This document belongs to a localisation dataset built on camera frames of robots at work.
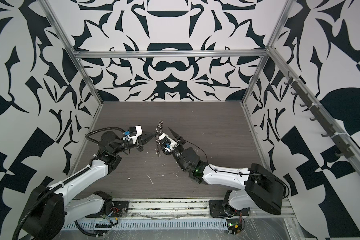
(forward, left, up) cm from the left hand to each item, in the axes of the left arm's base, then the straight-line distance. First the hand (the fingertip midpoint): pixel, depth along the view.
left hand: (156, 128), depth 68 cm
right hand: (0, -5, -2) cm, 5 cm away
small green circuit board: (-35, -35, -31) cm, 58 cm away
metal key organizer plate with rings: (+1, -1, -2) cm, 2 cm away
